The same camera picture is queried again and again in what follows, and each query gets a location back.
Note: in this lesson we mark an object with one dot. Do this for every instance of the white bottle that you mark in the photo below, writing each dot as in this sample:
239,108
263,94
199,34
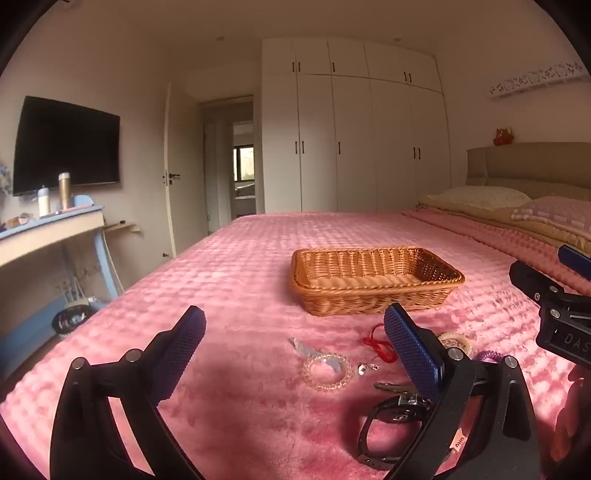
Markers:
44,203

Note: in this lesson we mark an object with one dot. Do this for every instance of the brown wicker basket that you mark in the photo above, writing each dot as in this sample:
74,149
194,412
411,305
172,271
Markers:
369,295

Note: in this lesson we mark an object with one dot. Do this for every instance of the small wooden wall shelf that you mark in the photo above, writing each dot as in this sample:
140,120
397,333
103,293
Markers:
122,227

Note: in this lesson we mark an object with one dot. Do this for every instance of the dark round floor appliance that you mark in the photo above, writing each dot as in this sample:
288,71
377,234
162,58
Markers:
71,318

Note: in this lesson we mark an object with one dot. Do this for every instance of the blue and white flowers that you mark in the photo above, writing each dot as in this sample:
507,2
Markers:
4,180

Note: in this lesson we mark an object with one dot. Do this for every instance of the beige padded headboard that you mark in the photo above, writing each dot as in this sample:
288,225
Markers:
531,168

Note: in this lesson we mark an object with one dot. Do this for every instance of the white patterned wall shelf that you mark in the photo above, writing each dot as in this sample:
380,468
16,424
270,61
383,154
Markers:
540,78

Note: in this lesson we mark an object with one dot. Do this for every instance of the silver hair clip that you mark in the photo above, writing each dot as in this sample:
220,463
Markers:
304,347

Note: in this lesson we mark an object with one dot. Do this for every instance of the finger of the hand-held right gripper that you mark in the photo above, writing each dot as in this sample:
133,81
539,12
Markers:
575,257
535,281

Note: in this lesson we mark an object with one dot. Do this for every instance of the person's right hand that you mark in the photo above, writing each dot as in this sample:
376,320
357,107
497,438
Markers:
577,415

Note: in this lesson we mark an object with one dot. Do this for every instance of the pink plush blanket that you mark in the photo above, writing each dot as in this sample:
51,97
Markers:
240,277

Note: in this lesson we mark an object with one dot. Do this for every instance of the black wall television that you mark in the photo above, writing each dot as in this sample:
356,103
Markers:
67,145

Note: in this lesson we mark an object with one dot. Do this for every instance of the blue and cream desk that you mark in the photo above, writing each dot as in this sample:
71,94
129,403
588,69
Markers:
46,233

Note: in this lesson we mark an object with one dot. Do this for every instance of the white door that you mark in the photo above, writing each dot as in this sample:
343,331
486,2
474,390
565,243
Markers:
184,175

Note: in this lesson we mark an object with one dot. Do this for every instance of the beige quilt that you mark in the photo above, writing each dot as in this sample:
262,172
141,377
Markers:
508,226

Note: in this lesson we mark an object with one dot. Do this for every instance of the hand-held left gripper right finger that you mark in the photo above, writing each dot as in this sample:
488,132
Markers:
408,344

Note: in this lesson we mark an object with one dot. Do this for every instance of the grey metal hair clip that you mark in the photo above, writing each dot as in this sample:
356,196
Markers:
392,386

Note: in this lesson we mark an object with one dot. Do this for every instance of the white wardrobe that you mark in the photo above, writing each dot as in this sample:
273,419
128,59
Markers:
355,138

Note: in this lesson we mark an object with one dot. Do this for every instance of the red plush toy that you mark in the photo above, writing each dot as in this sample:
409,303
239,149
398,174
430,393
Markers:
503,137

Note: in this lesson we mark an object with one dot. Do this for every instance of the pink pillow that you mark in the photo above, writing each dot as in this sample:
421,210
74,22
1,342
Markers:
554,212

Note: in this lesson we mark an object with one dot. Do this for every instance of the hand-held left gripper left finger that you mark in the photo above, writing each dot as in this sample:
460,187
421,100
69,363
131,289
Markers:
184,344

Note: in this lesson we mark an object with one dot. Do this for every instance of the cream pillow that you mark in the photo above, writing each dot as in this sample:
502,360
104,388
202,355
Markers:
480,197

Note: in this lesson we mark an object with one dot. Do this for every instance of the gold thermos bottle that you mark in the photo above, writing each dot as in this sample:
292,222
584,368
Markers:
64,191

